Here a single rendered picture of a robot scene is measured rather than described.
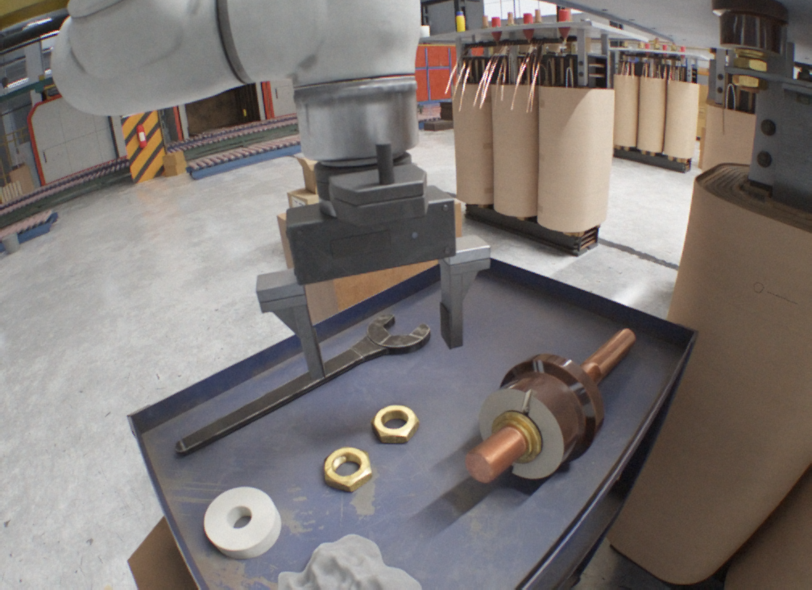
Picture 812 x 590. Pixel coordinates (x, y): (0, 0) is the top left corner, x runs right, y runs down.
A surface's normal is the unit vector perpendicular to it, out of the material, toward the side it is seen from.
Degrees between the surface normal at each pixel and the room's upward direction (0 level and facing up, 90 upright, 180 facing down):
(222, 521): 0
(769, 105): 90
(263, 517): 0
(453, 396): 0
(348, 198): 90
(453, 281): 90
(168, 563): 26
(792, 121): 90
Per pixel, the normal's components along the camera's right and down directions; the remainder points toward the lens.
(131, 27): 0.24, 0.80
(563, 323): -0.07, -0.88
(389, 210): 0.26, 0.44
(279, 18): -0.02, 0.65
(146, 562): -0.39, -0.62
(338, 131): -0.19, 0.47
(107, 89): 0.04, 0.91
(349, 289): 0.59, 0.34
